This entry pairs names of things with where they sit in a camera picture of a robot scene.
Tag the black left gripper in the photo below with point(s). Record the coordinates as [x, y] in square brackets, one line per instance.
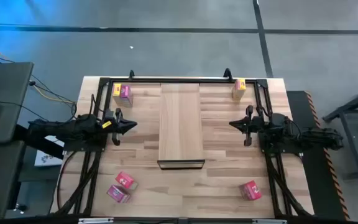
[117, 126]

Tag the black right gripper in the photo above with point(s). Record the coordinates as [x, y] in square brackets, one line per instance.
[251, 125]

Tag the purple cereal box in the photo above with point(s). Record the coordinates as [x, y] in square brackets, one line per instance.
[126, 92]
[117, 193]

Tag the red cereal box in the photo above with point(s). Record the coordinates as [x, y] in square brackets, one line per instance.
[124, 179]
[251, 190]

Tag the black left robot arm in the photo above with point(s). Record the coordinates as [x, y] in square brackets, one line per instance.
[73, 129]

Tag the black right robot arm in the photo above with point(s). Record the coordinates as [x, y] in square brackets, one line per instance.
[291, 132]

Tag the black table clamp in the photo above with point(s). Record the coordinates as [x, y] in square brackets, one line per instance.
[131, 74]
[227, 74]

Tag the white printed box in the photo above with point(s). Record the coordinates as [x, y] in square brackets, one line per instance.
[47, 158]

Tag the black mat with orange stripes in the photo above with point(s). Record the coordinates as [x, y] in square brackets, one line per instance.
[319, 186]

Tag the grey desk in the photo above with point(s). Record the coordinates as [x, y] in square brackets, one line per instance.
[6, 186]
[8, 87]

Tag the shiny desk caster wheel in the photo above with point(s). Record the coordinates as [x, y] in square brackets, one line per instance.
[20, 207]

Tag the black metal table frame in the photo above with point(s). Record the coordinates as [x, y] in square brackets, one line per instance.
[148, 80]

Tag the wooden shelf with black frame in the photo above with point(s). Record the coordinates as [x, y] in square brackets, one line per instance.
[180, 124]

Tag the silver metal bracket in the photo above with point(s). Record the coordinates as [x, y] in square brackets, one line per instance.
[269, 221]
[95, 221]

